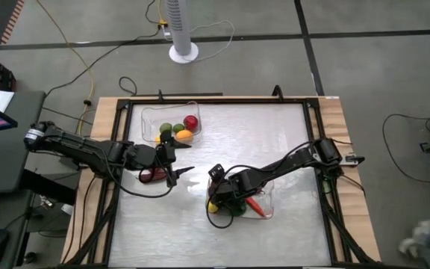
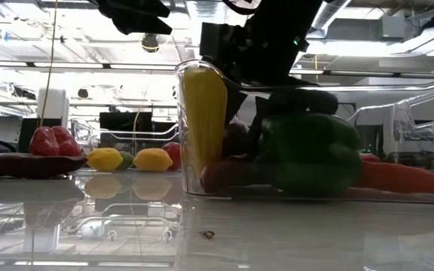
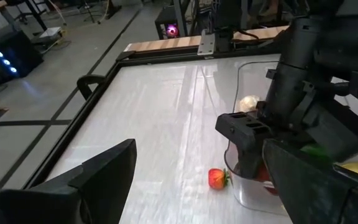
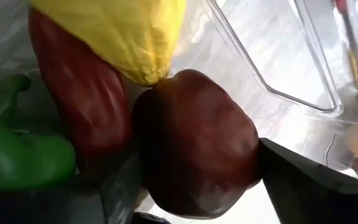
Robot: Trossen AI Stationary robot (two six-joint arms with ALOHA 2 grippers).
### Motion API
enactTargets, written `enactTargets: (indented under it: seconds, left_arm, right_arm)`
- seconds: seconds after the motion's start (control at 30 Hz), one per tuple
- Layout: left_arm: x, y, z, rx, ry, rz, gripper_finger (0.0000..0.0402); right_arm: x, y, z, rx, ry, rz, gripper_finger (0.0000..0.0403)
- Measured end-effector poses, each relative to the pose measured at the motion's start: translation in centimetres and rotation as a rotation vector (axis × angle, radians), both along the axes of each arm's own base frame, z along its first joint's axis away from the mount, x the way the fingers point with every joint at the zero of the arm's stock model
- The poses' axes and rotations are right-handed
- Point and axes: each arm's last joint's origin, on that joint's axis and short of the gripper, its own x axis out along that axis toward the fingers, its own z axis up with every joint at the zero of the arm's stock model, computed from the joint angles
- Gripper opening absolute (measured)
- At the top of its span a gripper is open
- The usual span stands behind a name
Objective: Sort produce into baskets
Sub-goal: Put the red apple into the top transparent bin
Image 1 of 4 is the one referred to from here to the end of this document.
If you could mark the orange fruit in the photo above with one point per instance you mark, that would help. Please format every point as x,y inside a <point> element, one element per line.
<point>184,135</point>

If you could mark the yellow corn cob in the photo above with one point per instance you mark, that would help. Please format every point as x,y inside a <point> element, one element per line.
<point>212,207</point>

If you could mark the wooden table board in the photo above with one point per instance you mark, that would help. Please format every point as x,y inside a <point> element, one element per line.
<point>105,112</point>

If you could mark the grey desk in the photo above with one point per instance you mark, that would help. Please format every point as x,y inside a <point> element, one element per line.
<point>9,164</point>

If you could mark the white tower fan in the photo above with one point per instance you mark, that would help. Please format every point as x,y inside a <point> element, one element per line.
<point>179,22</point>

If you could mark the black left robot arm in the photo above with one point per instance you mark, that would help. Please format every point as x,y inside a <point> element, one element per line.
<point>80,147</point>

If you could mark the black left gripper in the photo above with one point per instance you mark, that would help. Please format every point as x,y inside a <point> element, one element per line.
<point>144,157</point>

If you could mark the black frame clamp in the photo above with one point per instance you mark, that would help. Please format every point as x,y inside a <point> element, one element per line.
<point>160,95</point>
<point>277,89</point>

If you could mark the green bell pepper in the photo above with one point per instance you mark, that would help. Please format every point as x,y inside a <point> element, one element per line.
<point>240,212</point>

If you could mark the clear plastic bin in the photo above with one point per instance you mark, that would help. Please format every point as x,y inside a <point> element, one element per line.
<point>267,194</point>
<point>151,116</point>

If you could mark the white power plug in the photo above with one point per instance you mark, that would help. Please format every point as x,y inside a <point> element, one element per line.
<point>162,25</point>

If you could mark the black table frame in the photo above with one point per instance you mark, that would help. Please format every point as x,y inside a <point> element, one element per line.
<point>237,100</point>

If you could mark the yellow lemon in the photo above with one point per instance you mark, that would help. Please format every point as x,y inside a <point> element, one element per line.
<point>158,140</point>

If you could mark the bright red leafed apple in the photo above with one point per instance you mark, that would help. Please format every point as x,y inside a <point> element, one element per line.
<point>191,122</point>

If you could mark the person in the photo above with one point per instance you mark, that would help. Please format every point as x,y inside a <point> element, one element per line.
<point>424,235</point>

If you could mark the orange-red carrot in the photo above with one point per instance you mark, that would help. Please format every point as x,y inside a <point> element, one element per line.
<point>256,207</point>

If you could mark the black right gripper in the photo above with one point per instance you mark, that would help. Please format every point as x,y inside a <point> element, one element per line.
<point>237,187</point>

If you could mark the dark red long pepper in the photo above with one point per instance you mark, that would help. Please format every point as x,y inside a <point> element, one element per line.
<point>151,176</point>

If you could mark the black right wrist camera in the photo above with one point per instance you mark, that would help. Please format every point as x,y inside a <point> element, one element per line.
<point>217,172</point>

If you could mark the black side bracket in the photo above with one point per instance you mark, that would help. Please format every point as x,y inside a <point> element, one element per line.
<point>353,159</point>

